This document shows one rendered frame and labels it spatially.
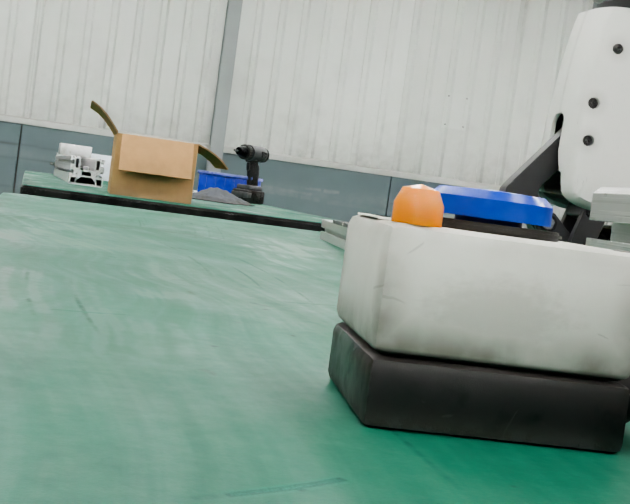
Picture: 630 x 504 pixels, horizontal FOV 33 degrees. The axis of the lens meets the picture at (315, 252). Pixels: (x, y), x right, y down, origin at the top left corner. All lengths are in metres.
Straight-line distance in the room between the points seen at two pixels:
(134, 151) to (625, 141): 2.19
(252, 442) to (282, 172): 11.48
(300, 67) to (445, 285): 11.56
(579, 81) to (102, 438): 0.34
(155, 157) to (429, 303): 2.37
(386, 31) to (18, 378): 11.84
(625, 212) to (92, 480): 0.29
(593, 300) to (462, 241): 0.04
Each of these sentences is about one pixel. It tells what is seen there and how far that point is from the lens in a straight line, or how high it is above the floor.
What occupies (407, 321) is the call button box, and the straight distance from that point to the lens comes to 0.31.
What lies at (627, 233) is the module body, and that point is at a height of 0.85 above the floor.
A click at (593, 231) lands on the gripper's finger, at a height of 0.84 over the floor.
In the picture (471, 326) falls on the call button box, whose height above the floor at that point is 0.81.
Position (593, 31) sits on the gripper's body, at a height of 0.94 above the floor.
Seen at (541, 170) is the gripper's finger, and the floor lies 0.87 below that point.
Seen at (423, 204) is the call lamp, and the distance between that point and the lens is 0.31.
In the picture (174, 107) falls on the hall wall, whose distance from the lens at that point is 11.61.
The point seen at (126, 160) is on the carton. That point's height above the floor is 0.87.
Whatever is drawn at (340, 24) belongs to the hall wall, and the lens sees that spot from 11.99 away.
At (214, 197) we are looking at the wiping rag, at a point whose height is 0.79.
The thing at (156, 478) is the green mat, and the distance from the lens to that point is 0.24.
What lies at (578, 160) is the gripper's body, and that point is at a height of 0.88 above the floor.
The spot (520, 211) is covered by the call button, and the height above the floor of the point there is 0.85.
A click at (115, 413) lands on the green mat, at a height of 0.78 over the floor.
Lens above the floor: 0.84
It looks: 3 degrees down
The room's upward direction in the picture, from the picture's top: 8 degrees clockwise
